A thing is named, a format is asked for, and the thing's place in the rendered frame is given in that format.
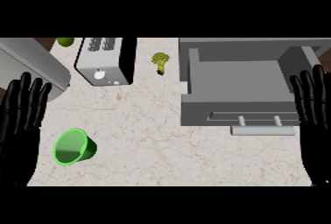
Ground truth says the grey rounded appliance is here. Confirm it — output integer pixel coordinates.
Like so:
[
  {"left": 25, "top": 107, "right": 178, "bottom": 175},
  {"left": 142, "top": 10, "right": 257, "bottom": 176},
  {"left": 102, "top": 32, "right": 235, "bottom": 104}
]
[{"left": 0, "top": 38, "right": 72, "bottom": 103}]

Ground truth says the green broccoli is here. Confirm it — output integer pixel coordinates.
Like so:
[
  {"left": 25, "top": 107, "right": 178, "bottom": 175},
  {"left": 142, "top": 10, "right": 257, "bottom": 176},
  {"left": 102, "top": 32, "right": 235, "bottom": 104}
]
[{"left": 149, "top": 52, "right": 171, "bottom": 76}]

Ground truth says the grey drawer front with handle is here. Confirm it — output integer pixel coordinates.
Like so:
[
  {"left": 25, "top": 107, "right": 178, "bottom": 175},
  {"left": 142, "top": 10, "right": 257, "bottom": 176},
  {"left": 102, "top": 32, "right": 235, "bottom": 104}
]
[{"left": 180, "top": 101, "right": 303, "bottom": 137}]

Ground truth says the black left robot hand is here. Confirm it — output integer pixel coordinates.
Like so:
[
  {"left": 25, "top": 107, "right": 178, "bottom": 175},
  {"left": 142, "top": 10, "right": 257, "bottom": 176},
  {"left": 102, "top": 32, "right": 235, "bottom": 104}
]
[{"left": 0, "top": 71, "right": 53, "bottom": 187}]

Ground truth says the green cup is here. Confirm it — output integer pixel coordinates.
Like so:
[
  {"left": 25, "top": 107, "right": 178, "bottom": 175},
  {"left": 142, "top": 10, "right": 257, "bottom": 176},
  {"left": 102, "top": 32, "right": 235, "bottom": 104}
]
[{"left": 51, "top": 128, "right": 99, "bottom": 167}]

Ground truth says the grey open drawer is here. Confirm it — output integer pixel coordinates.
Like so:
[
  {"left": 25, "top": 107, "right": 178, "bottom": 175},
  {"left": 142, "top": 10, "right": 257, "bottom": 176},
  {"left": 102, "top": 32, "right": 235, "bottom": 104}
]
[{"left": 178, "top": 38, "right": 331, "bottom": 127}]

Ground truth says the silver toaster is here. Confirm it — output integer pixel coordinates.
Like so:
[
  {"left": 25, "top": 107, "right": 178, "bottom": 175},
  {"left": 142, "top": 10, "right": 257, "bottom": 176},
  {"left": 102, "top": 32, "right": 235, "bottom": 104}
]
[{"left": 74, "top": 38, "right": 139, "bottom": 88}]

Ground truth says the green round fruit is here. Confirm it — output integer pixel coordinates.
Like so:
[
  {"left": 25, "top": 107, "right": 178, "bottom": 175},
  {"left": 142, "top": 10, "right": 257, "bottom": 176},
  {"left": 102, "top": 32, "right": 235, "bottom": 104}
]
[{"left": 56, "top": 38, "right": 77, "bottom": 48}]

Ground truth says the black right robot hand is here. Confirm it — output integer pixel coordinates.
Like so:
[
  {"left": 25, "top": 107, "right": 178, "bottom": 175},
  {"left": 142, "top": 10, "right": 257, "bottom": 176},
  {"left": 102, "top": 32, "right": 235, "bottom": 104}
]
[{"left": 288, "top": 64, "right": 331, "bottom": 187}]

